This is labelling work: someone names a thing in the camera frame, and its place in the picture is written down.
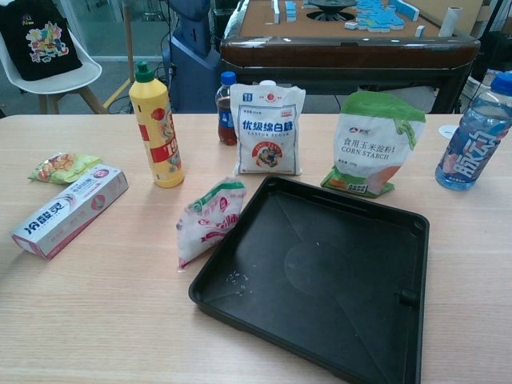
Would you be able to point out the small pink white bag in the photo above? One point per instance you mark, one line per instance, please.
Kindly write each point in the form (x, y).
(208, 224)

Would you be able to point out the black square plastic tray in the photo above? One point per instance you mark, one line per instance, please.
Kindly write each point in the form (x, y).
(316, 280)

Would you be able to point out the green yellow snack packet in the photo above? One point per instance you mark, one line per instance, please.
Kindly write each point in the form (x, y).
(64, 168)

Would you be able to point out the white castor sugar bag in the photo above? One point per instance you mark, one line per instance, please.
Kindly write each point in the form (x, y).
(268, 132)

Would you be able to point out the dark cola bottle blue cap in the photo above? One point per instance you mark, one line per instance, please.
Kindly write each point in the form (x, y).
(225, 120)

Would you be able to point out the yellow bottle with green cap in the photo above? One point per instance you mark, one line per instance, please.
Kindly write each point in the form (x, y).
(158, 128)

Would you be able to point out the green white corn starch bag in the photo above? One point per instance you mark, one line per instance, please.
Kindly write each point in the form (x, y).
(372, 148)

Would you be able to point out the blue machine base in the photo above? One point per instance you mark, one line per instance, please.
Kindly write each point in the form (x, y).
(192, 52)

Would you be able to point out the dark wooden mahjong table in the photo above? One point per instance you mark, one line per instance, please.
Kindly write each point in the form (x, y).
(348, 56)

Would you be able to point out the blue white mahjong tile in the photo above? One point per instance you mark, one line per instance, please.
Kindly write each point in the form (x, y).
(290, 11)
(351, 26)
(420, 30)
(276, 10)

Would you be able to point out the pink white toothpaste box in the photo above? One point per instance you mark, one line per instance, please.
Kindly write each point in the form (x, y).
(68, 212)

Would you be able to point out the black mahjong table centre dome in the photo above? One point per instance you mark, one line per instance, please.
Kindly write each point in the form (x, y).
(330, 8)

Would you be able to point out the wooden pole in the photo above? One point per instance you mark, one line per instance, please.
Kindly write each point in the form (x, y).
(128, 40)

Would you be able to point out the blue mahjong tile pile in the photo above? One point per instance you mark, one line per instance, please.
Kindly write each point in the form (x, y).
(380, 16)

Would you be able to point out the blue sports drink bottle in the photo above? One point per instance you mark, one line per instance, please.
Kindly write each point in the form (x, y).
(472, 140)

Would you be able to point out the white chair with wooden legs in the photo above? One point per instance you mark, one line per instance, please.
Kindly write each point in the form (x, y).
(52, 86)

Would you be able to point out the white paper roll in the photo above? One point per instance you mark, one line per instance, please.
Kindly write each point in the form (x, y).
(450, 22)

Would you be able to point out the black printed tote bag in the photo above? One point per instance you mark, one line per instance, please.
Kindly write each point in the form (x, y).
(40, 44)

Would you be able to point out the black tripod stand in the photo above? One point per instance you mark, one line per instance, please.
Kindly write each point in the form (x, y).
(493, 16)

